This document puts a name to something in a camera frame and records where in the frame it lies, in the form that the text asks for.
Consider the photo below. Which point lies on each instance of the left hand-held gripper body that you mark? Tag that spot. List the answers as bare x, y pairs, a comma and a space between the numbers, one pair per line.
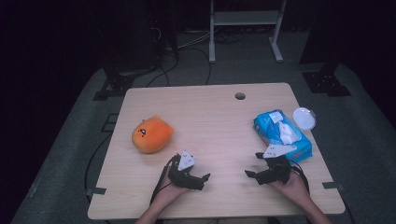
186, 161

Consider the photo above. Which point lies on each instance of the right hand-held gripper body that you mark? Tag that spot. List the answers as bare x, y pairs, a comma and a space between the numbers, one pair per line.
277, 172

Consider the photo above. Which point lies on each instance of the blue wet wipes pack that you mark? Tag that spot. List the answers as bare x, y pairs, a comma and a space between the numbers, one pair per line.
269, 130

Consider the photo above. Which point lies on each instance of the white wet wipe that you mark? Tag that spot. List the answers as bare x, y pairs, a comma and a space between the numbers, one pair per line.
288, 133

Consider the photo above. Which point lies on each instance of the orange plush toy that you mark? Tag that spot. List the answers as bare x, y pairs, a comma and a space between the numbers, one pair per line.
152, 134

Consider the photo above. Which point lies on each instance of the person's right hand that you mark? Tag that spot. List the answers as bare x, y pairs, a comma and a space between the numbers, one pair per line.
292, 188

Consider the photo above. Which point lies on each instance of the person's left hand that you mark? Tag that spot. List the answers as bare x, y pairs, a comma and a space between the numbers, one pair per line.
169, 191

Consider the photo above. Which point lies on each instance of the clear round plastic lid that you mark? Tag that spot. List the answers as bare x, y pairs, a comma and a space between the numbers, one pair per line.
304, 118

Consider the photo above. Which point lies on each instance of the grey tape strip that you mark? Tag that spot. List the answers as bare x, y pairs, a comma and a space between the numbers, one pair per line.
333, 185
96, 191

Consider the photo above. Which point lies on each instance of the black floor tape outline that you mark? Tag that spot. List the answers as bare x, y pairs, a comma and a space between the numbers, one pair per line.
109, 123

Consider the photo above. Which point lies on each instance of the black stand base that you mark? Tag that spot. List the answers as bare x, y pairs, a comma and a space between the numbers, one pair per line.
327, 82
116, 84

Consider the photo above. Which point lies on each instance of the white metal stand frame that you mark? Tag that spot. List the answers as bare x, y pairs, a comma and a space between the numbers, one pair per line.
246, 17

